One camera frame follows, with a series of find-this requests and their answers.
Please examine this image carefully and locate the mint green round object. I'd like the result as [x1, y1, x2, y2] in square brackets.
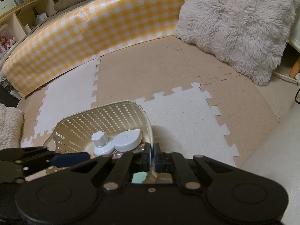
[132, 172, 147, 184]

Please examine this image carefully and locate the white teardrop tape measure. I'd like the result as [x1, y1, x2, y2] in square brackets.
[112, 129, 142, 152]

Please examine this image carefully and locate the cream plastic lattice basket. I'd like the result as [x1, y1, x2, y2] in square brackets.
[43, 100, 154, 158]

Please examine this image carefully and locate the clear plastic bottle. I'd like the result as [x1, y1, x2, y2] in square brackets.
[111, 144, 144, 159]

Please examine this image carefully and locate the white knob cap container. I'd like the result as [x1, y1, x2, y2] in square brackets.
[91, 131, 114, 156]

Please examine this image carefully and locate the cream fluffy blanket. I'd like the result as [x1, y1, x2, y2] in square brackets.
[0, 104, 24, 150]

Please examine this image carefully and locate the framed baby photo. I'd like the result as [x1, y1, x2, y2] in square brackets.
[0, 24, 18, 58]

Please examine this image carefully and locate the yellow white checkered bumper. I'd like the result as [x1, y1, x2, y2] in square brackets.
[1, 0, 184, 97]

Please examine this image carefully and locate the wooden shelf unit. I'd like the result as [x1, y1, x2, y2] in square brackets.
[1, 0, 59, 62]

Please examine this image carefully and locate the white fluffy cushion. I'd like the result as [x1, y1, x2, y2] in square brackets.
[174, 0, 299, 86]

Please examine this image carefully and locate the wooden furniture leg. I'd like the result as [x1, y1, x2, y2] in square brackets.
[289, 56, 300, 78]

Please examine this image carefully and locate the white furniture panel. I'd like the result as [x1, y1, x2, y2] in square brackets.
[289, 36, 300, 53]

